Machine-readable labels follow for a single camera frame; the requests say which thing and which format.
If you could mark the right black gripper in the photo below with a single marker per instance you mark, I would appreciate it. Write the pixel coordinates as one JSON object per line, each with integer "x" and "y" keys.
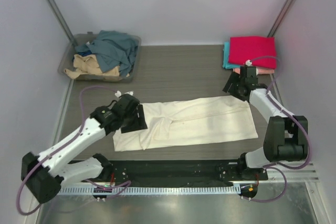
{"x": 234, "y": 79}

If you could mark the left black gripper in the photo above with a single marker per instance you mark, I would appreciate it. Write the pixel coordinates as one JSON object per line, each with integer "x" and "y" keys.
{"x": 140, "y": 124}

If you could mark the cream white t shirt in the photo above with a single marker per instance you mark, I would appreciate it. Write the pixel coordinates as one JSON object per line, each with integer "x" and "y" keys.
{"x": 193, "y": 122}

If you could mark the clear plastic bin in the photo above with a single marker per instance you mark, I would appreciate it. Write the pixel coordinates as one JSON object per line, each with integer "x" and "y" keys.
{"x": 67, "y": 60}

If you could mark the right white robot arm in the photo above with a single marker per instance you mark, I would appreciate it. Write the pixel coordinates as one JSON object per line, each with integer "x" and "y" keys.
{"x": 286, "y": 138}

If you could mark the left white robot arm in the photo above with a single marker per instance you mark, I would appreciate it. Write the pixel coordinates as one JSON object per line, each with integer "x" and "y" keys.
{"x": 48, "y": 172}

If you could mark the folded teal t shirt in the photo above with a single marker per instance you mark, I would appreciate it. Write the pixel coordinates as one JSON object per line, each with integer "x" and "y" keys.
{"x": 226, "y": 64}

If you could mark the folded salmon pink t shirt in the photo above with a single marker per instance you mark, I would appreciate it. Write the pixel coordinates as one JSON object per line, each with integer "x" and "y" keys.
{"x": 258, "y": 70}

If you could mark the folded red t shirt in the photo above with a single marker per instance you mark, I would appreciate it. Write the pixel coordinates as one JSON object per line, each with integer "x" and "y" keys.
{"x": 261, "y": 51}

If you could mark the blue grey t shirt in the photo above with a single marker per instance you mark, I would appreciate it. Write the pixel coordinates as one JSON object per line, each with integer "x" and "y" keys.
{"x": 112, "y": 49}

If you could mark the tan beige t shirt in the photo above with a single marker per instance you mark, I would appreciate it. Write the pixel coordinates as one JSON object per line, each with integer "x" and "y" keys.
{"x": 88, "y": 65}

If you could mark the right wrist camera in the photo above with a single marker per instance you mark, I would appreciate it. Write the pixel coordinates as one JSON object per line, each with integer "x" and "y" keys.
{"x": 248, "y": 74}

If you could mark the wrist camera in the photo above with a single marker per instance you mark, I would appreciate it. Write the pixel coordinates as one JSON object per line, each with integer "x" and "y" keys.
{"x": 128, "y": 96}
{"x": 248, "y": 74}

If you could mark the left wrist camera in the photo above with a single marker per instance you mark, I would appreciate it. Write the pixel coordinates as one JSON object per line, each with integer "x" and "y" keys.
{"x": 128, "y": 96}

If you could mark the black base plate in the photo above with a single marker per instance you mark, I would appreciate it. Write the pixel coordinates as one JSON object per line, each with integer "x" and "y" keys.
{"x": 159, "y": 172}

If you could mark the white slotted cable duct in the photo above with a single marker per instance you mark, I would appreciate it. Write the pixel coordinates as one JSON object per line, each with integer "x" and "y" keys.
{"x": 142, "y": 191}

